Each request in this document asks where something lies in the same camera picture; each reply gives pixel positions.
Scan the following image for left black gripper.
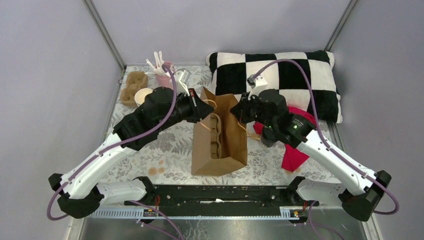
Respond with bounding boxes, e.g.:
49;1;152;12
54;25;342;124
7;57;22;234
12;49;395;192
156;88;216;133

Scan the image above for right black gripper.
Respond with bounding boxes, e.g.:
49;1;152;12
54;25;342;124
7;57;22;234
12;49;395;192
230;91;276;130

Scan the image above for brown paper bag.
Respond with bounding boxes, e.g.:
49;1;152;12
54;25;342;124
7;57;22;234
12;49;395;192
191;88;259;177

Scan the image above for brown cardboard cup carrier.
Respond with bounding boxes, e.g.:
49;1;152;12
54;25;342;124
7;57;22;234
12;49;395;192
207;113;222;159
119;71;149;107

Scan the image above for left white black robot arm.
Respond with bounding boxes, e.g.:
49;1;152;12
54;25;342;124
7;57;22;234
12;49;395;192
48;87;214;219

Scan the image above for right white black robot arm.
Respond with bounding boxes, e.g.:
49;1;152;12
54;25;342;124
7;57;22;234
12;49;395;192
230;89;392;222

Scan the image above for pink straw holder cup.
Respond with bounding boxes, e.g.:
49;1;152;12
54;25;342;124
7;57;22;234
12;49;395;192
155;61;176;89

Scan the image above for stack of paper cups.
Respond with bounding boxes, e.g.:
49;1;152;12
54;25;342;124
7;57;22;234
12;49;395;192
134;88;153;107

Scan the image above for floral patterned table mat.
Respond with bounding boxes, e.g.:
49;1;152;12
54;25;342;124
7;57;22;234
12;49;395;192
99;64;334;186

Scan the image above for white straws bundle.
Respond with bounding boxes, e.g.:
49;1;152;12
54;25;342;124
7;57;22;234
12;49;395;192
146;51;174;77

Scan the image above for red cloth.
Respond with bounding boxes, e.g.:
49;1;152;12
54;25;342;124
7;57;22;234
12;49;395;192
253;106;316;172

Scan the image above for black white checkered pillow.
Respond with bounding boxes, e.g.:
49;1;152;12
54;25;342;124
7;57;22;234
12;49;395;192
206;50;343;124

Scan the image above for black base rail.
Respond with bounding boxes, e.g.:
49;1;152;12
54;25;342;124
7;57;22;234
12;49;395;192
140;184;312;218

